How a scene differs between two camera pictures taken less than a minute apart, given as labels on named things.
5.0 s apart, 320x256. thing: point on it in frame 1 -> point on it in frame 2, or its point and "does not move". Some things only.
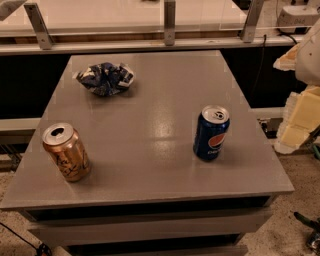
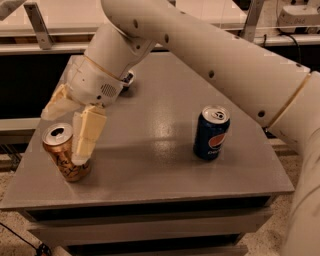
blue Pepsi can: [210, 133] does not move
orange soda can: [67, 147] does not move
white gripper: [310, 58] -> [89, 83]
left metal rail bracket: [39, 25] does not move
